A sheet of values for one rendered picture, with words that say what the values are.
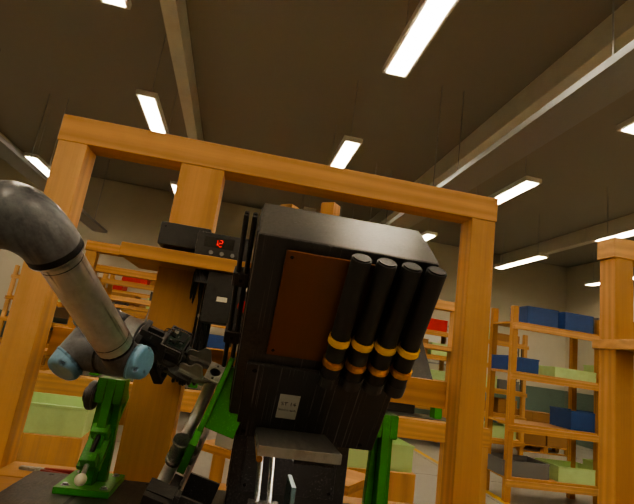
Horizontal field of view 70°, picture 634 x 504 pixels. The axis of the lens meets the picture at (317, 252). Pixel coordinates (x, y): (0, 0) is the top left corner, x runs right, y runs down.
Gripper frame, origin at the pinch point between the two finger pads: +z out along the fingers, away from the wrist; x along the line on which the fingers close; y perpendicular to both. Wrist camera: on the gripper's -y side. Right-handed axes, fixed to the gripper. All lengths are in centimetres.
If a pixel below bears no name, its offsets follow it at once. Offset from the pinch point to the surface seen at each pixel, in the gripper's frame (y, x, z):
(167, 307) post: -10.6, 24.8, -22.1
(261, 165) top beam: 27, 64, -17
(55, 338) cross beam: -33, 15, -49
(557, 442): -488, 593, 655
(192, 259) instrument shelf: 8.6, 27.4, -20.1
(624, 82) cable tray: 98, 255, 148
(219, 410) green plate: 4.8, -11.5, 5.4
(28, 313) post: -23, 12, -57
